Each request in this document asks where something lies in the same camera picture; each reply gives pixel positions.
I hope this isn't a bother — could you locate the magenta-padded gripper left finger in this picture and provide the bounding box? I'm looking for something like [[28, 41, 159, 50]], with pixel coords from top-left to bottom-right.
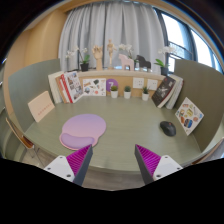
[[43, 143, 94, 187]]

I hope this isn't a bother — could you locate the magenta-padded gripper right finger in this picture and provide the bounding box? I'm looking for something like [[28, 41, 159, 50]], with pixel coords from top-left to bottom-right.
[[134, 143, 184, 185]]

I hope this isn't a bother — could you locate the black computer mouse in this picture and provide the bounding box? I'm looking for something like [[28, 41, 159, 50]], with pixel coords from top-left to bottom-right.
[[159, 120, 177, 137]]

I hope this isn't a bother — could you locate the purple mouse pad with wrist rest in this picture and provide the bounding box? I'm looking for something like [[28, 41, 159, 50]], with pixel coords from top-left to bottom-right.
[[59, 113, 108, 151]]

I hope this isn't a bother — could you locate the colourful sticker card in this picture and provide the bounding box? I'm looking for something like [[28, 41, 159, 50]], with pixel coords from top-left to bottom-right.
[[174, 96, 205, 136]]

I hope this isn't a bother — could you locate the beige card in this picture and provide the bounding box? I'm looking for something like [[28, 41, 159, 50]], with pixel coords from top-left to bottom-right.
[[27, 90, 56, 123]]

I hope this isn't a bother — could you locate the small plant in white pot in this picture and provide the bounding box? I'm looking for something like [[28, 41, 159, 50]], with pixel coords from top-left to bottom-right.
[[123, 85, 132, 100], [141, 86, 150, 102], [110, 85, 119, 99]]

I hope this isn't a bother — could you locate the thick white book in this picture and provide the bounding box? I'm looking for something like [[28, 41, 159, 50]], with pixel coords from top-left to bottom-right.
[[165, 74, 185, 110]]

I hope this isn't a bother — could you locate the black book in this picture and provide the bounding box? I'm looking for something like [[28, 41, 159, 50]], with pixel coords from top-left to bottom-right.
[[151, 76, 177, 108]]

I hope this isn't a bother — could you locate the red and white magazine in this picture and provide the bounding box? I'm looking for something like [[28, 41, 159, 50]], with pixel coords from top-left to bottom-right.
[[60, 70, 84, 104]]

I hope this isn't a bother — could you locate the brown book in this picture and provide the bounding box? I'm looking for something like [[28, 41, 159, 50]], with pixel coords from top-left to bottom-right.
[[54, 75, 69, 104]]

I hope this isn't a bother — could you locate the white picture sticker sheet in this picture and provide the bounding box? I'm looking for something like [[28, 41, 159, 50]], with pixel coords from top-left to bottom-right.
[[81, 77, 107, 97]]

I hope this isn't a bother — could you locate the grey-green desk partition panel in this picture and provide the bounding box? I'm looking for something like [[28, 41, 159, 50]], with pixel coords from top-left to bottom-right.
[[173, 59, 224, 151], [8, 58, 61, 131]]

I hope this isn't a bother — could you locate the white orchid in black pot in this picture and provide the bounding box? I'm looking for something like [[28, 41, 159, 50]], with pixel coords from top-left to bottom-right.
[[153, 45, 178, 77], [65, 45, 92, 73]]

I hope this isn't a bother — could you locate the purple round number sign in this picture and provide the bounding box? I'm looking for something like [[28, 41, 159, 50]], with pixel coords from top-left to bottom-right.
[[106, 78, 119, 93]]

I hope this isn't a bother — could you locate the black horse figure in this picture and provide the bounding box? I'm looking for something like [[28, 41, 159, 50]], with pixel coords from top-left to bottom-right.
[[135, 54, 152, 72]]

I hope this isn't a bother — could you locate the pink horse figure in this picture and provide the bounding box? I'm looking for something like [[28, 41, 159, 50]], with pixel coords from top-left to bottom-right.
[[118, 53, 135, 72]]

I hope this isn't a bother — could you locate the wooden hand model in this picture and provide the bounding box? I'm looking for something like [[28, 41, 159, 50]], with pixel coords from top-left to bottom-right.
[[91, 45, 104, 71]]

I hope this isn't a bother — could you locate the white orchid plant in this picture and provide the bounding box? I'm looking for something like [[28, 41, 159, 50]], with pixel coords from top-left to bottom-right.
[[118, 43, 139, 63]]

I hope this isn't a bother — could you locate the dark-framed window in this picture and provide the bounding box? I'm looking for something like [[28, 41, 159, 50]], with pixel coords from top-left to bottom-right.
[[154, 8, 224, 74]]

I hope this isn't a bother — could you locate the wooden artist mannequin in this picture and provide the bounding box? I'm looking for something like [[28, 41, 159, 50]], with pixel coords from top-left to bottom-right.
[[106, 38, 118, 70]]

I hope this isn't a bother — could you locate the grey curtain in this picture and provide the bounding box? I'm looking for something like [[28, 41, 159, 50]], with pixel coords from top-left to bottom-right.
[[58, 1, 167, 73]]

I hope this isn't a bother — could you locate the white wall socket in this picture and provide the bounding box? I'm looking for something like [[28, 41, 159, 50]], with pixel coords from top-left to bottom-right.
[[146, 78, 159, 91], [132, 77, 145, 89]]

